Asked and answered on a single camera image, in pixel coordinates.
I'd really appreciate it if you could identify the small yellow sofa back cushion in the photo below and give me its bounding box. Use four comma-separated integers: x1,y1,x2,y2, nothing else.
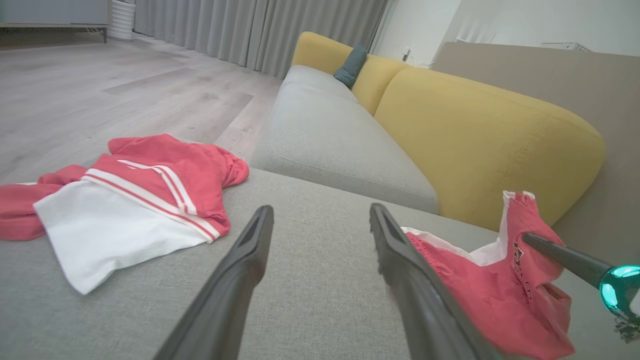
291,31,411,116

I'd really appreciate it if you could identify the grey low cabinet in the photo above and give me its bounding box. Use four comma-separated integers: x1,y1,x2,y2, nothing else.
0,0,112,43

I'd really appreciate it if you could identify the large grey sofa seat cushion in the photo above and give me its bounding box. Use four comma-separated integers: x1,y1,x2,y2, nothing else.
0,167,640,360

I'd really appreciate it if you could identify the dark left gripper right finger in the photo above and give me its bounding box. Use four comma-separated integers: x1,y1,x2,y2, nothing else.
369,202,506,360

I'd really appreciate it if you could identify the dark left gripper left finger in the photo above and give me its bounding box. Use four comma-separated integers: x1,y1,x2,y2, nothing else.
152,205,275,360

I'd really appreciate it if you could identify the grey pleated curtain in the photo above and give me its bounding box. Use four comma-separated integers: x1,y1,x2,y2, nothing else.
134,0,388,80

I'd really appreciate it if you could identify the white radiator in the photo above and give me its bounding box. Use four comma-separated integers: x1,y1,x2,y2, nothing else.
540,42,593,53

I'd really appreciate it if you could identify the red white jersey shirt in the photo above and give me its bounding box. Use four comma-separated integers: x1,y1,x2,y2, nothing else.
0,134,250,296

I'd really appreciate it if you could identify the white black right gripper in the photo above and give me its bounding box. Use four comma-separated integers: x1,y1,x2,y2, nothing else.
521,232,640,345

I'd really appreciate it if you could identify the small grey sofa seat cushion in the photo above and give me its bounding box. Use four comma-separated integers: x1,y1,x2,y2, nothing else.
250,65,440,215

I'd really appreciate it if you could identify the large yellow sofa back cushion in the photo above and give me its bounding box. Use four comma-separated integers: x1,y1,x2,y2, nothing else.
374,67,606,233

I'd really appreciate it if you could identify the white ribbed cylinder appliance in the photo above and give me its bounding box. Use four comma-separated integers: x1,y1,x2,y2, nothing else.
107,0,137,42

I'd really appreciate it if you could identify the dark teal throw pillow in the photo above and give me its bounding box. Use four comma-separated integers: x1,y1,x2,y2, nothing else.
333,44,368,91

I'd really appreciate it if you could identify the red shorts white trim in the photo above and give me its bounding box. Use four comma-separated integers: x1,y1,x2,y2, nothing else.
402,190,576,360

